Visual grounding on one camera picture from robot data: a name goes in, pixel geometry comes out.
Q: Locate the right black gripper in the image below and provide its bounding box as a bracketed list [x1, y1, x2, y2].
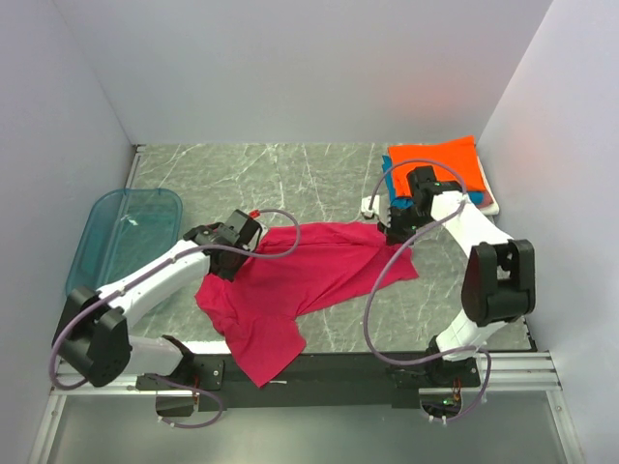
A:
[378, 204, 434, 246]

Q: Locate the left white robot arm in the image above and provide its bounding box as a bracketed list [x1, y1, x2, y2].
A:
[48, 210, 263, 389]

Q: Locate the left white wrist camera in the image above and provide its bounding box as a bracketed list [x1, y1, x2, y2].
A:
[248, 209, 269, 234]

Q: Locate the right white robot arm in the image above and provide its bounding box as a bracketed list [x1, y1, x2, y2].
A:
[364, 161, 536, 388]

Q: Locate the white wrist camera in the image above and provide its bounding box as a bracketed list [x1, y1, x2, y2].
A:
[248, 209, 269, 234]
[360, 195, 391, 223]

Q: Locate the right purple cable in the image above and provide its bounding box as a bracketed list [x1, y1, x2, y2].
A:
[362, 159, 493, 424]

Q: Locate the pink t-shirt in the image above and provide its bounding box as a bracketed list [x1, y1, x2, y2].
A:
[194, 222, 419, 388]

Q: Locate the folded white t-shirt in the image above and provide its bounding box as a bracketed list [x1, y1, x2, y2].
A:
[478, 159, 500, 217]

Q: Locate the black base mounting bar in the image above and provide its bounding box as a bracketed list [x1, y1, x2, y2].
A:
[136, 353, 482, 409]

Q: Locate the folded orange t-shirt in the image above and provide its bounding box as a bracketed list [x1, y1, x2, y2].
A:
[388, 135, 486, 197]

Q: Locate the folded blue t-shirt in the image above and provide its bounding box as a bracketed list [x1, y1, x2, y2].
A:
[382, 155, 486, 209]

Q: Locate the folded mauve t-shirt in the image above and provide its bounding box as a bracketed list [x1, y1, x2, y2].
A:
[469, 190, 493, 209]

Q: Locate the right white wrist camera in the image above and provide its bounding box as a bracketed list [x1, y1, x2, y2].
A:
[360, 195, 391, 223]

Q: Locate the teal transparent plastic bin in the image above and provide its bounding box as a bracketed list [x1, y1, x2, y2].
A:
[65, 188, 183, 294]

